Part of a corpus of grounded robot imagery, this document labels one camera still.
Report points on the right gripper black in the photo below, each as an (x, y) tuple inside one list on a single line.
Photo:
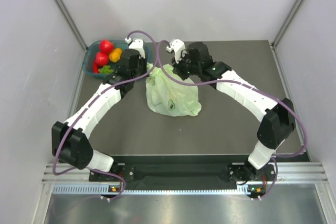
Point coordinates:
[(177, 68)]

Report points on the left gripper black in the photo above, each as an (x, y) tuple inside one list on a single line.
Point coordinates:
[(144, 63)]

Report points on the light green plastic bag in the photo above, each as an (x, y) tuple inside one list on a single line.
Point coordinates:
[(169, 98)]

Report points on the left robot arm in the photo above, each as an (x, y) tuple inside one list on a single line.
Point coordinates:
[(70, 139)]

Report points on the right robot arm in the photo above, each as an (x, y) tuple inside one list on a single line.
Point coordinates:
[(276, 120)]

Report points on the orange fake fruit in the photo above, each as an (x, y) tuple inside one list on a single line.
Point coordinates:
[(115, 55)]

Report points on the green fake grapes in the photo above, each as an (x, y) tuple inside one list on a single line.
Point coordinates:
[(107, 69)]

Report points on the upper red fake apple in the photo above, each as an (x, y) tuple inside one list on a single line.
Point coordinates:
[(106, 47)]

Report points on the red fake chili pepper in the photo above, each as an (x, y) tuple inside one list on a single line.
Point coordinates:
[(95, 68)]

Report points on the teal plastic basket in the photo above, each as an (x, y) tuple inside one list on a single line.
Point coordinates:
[(93, 49)]

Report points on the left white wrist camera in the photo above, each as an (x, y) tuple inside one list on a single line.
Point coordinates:
[(136, 44)]

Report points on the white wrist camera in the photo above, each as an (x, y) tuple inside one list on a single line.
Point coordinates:
[(136, 44), (177, 47)]

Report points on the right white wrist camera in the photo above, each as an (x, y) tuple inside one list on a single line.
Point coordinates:
[(177, 47)]

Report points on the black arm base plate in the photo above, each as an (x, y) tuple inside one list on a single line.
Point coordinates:
[(224, 172)]

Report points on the aluminium frame rail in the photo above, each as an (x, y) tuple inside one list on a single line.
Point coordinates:
[(72, 176)]

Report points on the grey slotted cable duct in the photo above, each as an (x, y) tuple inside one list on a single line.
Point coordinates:
[(105, 189)]

